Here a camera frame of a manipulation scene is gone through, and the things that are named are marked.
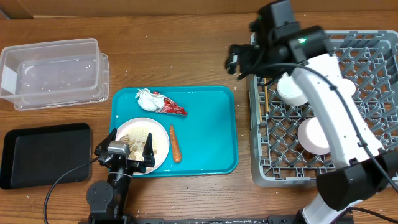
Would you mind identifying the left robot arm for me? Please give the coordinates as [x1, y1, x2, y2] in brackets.
[86, 128, 152, 224]

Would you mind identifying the clear plastic bin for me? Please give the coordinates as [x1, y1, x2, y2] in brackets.
[1, 38, 110, 111]

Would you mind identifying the black tray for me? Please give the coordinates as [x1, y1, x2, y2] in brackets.
[1, 123, 92, 189]

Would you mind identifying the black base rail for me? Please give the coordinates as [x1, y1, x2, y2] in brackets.
[77, 213, 355, 224]

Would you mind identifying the grey dish rack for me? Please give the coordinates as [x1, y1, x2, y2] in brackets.
[246, 30, 397, 187]

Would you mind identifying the pink bowl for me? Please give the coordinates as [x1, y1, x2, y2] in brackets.
[297, 117, 330, 155]

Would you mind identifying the red snack wrapper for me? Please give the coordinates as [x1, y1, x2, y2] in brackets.
[154, 91, 187, 116]

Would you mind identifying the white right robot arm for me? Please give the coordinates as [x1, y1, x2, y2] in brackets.
[225, 1, 397, 223]

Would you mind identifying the teal plastic tray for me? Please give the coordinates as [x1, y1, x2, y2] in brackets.
[109, 86, 239, 177]

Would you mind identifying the pink plate with food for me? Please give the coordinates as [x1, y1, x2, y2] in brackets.
[116, 118, 170, 174]

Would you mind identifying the wooden chopstick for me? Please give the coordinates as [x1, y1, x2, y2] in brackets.
[257, 96, 262, 123]
[264, 78, 269, 114]

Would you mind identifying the orange carrot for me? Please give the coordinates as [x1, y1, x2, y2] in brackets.
[170, 124, 182, 164]

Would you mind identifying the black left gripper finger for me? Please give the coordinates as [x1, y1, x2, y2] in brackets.
[94, 128, 117, 156]
[142, 133, 155, 167]

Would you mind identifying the white cup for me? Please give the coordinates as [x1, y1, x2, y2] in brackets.
[340, 78, 356, 96]

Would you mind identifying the white bowl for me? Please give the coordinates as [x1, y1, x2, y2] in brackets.
[277, 73, 308, 106]

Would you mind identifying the white tissue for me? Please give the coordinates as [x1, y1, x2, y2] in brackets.
[136, 88, 165, 113]

